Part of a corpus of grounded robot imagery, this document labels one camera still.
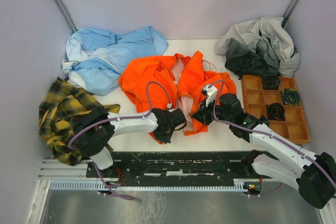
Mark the yellow black plaid shirt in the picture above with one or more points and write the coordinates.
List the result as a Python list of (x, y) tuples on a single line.
[(60, 110)]

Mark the left aluminium corner rail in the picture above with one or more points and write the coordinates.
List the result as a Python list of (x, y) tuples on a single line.
[(65, 13)]

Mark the light blue garment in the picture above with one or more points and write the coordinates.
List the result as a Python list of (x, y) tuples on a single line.
[(96, 58)]

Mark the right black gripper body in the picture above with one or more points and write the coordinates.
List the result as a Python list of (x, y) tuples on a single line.
[(208, 112)]

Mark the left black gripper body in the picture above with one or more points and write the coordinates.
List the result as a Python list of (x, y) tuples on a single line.
[(166, 137)]

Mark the dark rolled sock front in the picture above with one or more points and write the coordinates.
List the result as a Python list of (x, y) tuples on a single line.
[(264, 120)]

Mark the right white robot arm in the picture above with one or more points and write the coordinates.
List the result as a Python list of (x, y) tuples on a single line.
[(311, 174)]

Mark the black rolled sock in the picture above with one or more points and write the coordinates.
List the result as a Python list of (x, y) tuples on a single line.
[(276, 112), (270, 82)]

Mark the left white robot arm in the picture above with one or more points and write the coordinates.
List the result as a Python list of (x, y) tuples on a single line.
[(93, 132)]

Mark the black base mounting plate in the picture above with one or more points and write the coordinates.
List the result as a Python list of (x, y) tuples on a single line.
[(179, 169)]

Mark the wooden compartment tray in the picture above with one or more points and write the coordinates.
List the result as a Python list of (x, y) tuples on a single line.
[(256, 99)]

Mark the black rolled sock centre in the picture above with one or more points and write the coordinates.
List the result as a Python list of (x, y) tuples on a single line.
[(276, 112)]

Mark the orange jacket pink lining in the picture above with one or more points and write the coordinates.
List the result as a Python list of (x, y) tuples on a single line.
[(153, 82)]

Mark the grey crumpled garment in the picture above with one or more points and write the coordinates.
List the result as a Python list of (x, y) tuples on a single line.
[(267, 39)]

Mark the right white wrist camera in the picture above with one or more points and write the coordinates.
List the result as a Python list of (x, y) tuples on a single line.
[(210, 92)]

